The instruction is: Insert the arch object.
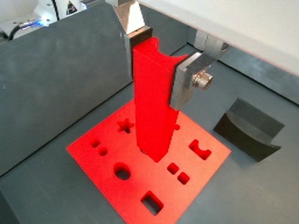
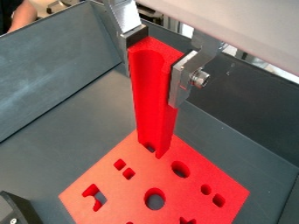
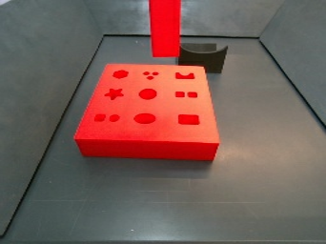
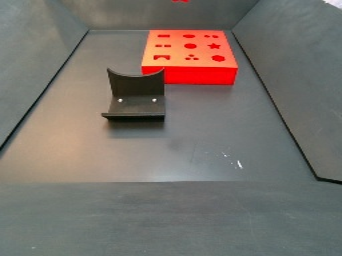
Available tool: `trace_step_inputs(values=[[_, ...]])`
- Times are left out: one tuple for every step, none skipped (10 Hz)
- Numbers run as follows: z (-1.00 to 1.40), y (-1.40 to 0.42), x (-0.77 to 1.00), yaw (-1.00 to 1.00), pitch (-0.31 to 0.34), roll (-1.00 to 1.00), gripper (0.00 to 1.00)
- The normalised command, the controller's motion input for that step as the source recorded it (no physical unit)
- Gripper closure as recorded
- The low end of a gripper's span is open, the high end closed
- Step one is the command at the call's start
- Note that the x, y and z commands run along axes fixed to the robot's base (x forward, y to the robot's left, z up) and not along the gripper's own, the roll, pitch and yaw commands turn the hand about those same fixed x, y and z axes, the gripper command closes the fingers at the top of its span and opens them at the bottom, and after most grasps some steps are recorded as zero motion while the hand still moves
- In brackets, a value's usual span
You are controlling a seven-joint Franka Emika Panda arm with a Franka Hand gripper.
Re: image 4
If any red arch peg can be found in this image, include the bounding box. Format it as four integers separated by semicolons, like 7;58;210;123
171;0;191;3

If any black curved holder stand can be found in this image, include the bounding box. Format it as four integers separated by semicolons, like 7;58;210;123
102;69;166;120

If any red shape sorter board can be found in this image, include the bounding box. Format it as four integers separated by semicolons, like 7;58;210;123
141;30;238;85

